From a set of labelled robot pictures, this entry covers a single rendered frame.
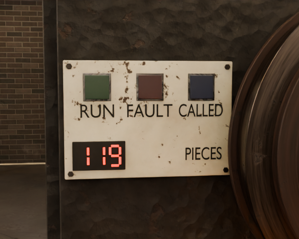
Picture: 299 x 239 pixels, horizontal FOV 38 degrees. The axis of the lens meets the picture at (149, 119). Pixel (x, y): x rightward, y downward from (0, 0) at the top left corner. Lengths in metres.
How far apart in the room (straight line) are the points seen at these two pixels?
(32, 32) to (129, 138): 6.09
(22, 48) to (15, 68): 0.30
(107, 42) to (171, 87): 0.12
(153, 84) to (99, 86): 0.08
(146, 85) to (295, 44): 0.22
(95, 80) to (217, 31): 0.21
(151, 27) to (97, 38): 0.08
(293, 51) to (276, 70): 0.03
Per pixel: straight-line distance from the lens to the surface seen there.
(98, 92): 0.66
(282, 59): 0.58
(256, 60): 0.64
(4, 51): 6.76
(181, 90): 0.68
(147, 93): 0.66
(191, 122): 0.68
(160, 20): 0.70
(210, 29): 0.71
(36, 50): 6.69
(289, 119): 0.57
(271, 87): 0.58
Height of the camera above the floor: 1.21
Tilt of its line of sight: 5 degrees down
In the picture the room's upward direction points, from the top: straight up
